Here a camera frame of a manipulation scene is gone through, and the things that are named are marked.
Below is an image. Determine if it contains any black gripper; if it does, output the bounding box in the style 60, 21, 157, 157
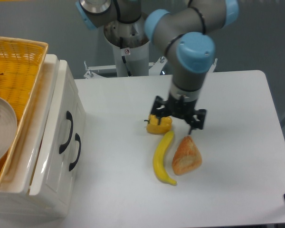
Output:
150, 94, 207, 135

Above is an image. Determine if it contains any white top drawer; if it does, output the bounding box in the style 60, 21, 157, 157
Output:
29, 60, 86, 217

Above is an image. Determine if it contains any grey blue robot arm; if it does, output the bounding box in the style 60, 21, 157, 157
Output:
76, 0, 239, 130

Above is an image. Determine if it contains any white drawer cabinet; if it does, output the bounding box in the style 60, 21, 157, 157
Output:
0, 54, 76, 221

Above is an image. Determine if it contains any yellow bell pepper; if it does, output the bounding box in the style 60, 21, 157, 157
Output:
144, 114, 172, 134

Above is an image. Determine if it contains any orange bread pastry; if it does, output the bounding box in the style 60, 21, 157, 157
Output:
172, 135, 202, 175

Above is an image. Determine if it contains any yellow banana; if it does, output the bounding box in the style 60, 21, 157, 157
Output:
152, 131, 177, 186

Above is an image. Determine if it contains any yellow wicker basket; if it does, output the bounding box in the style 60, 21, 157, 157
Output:
0, 37, 48, 185

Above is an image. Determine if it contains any grey ribbed plate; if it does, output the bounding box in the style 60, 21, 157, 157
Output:
0, 98, 17, 160

